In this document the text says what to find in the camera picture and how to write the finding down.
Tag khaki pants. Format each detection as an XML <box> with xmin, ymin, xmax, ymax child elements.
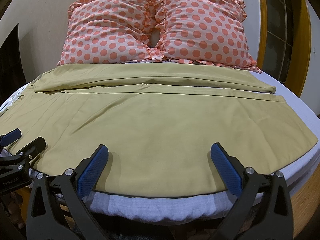
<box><xmin>0</xmin><ymin>63</ymin><xmax>318</xmax><ymax>197</ymax></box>

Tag white bed mattress sheet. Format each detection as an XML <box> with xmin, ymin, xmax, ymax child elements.
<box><xmin>0</xmin><ymin>61</ymin><xmax>320</xmax><ymax>222</ymax></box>

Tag left polka dot pillow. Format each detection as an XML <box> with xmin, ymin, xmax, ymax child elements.
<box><xmin>57</xmin><ymin>0</ymin><xmax>163</xmax><ymax>66</ymax></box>

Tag polka dot pillow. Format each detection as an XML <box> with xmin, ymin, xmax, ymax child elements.
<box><xmin>57</xmin><ymin>0</ymin><xmax>163</xmax><ymax>66</ymax></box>
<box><xmin>148</xmin><ymin>0</ymin><xmax>261</xmax><ymax>73</ymax></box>

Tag right polka dot pillow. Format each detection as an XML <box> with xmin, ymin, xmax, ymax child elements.
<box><xmin>148</xmin><ymin>0</ymin><xmax>261</xmax><ymax>73</ymax></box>

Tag wooden door frame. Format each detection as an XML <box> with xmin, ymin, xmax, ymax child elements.
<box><xmin>245</xmin><ymin>0</ymin><xmax>311</xmax><ymax>96</ymax></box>

